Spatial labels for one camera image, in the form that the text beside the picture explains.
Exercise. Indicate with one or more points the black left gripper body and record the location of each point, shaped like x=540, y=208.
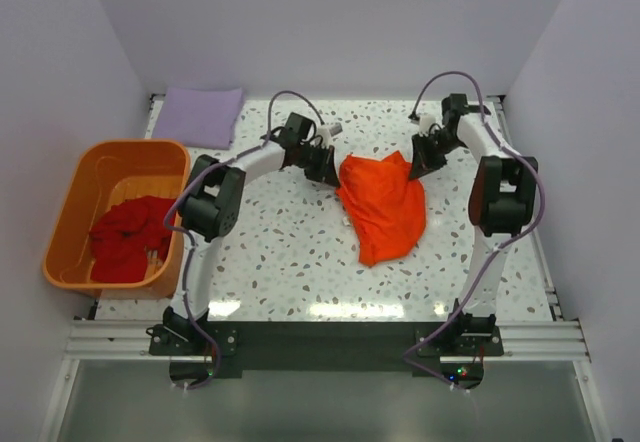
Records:
x=322, y=163

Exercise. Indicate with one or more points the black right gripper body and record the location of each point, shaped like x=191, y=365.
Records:
x=428, y=153

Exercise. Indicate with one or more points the orange t-shirt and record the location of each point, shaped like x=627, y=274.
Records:
x=385, y=207

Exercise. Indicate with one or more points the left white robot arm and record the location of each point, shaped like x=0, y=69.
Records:
x=207, y=211

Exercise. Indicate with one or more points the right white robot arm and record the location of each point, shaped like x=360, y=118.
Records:
x=500, y=207

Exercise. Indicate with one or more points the folded lavender t-shirt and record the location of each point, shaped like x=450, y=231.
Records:
x=199, y=118

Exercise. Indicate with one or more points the red t-shirt in basket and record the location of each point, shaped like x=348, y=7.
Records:
x=123, y=237

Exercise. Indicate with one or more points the orange plastic basket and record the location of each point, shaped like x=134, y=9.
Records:
x=107, y=175

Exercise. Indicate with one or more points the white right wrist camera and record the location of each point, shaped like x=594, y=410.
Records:
x=426, y=121

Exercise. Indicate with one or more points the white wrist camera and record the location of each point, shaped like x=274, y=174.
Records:
x=329, y=130
x=426, y=121

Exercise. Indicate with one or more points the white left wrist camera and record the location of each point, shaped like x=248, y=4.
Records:
x=329, y=130

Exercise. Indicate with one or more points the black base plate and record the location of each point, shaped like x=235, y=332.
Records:
x=227, y=350

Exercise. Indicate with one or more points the aluminium front rail frame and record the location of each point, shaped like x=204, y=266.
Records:
x=556, y=341

